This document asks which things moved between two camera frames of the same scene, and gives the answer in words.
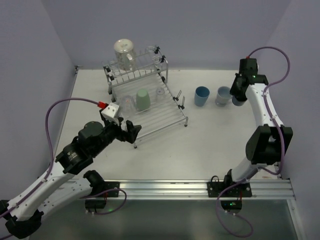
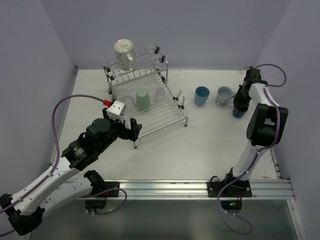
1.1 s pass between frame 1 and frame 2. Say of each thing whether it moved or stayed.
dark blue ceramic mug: moved
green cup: stayed
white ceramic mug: stayed
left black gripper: stayed
